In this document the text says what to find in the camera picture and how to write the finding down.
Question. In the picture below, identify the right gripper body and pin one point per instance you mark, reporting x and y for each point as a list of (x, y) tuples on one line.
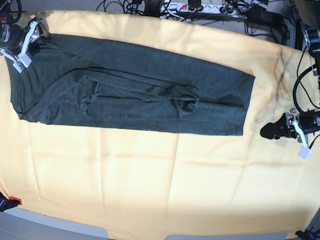
[(15, 41)]

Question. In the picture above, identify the yellow table cloth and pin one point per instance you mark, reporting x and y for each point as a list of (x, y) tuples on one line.
[(146, 185)]

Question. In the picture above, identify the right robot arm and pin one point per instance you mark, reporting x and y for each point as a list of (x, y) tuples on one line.
[(6, 14)]

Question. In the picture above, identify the black clamp right corner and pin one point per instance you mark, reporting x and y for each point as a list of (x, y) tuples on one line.
[(307, 235)]

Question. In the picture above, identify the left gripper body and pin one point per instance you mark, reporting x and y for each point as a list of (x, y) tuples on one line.
[(303, 127)]

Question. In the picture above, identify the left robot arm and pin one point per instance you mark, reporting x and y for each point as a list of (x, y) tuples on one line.
[(309, 12)]

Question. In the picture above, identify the dark grey long-sleeve shirt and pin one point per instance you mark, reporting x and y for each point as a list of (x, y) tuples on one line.
[(90, 82)]

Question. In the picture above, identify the black table leg post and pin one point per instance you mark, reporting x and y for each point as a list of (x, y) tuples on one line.
[(299, 37)]

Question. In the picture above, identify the red and black clamp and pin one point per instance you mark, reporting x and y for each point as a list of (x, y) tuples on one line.
[(8, 203)]

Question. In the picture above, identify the white power strip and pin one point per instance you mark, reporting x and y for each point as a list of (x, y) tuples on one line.
[(182, 10)]

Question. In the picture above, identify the black power adapter box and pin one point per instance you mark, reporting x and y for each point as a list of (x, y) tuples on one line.
[(263, 17)]

